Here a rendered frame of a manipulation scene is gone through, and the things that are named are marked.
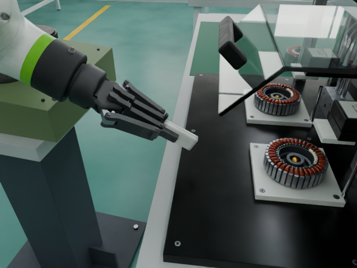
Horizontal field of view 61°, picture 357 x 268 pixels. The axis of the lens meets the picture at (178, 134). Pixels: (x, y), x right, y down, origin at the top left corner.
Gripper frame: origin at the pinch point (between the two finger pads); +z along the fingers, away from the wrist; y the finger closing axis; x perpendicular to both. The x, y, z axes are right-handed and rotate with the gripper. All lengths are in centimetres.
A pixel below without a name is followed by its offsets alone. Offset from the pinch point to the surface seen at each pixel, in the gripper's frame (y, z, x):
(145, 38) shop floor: -295, -21, -119
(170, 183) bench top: 3.5, 3.8, -8.7
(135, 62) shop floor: -224, -17, -114
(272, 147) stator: -1.5, 16.6, 6.9
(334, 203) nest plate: 7.5, 27.3, 8.6
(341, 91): -24.0, 32.1, 16.9
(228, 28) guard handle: 6.4, -4.9, 22.9
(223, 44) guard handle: 10.8, -5.2, 22.3
